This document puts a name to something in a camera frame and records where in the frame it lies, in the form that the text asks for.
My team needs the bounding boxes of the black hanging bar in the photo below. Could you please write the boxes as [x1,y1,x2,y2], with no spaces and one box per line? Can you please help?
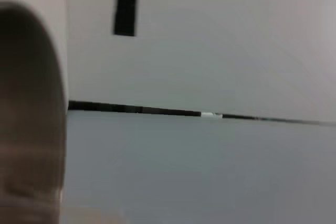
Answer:
[109,0,144,36]

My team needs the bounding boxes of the black edge strip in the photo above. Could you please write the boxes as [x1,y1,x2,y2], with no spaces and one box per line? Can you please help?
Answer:
[68,100,336,125]

